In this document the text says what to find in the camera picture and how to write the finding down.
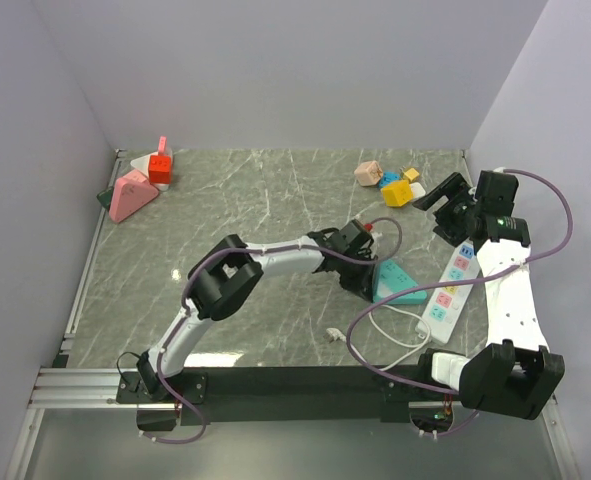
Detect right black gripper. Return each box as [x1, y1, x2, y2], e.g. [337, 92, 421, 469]
[412, 172, 482, 248]

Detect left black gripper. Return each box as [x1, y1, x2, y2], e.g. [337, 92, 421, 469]
[336, 251, 377, 302]

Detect white rounded square adapter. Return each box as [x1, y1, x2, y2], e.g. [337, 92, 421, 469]
[410, 182, 426, 199]

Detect small yellow plug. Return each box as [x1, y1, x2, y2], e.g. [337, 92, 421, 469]
[402, 167, 420, 183]

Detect teal block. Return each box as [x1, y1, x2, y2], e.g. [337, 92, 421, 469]
[372, 259, 427, 305]

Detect yellow cube socket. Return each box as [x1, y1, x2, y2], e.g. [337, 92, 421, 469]
[381, 180, 414, 208]

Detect beige cube socket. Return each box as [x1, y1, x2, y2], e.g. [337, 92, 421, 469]
[354, 160, 383, 187]

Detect blue plug adapter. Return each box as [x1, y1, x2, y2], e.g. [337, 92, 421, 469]
[378, 171, 401, 189]

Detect white power strip cable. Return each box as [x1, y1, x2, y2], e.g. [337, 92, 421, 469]
[324, 302, 434, 373]

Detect white power strip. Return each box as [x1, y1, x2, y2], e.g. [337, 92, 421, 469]
[416, 241, 480, 345]

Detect red cube socket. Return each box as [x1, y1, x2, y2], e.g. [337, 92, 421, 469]
[148, 154, 172, 185]

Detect pink plug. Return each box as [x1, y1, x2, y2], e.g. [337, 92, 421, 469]
[157, 136, 167, 155]

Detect pink rounded socket block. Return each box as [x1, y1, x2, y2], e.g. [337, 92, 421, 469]
[109, 170, 159, 223]

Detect dark green block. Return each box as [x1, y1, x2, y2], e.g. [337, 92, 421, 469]
[96, 186, 114, 211]

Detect white triangular adapter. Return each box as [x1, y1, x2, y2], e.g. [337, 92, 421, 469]
[130, 154, 150, 175]

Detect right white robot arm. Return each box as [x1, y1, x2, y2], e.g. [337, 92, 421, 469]
[413, 170, 565, 420]

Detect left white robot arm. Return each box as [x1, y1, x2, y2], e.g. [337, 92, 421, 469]
[136, 220, 377, 402]

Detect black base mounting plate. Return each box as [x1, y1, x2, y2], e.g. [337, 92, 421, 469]
[117, 364, 456, 427]

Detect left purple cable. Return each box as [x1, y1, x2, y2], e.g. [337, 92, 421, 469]
[155, 217, 403, 443]

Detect aluminium rail frame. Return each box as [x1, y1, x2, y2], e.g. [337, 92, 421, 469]
[7, 366, 579, 479]

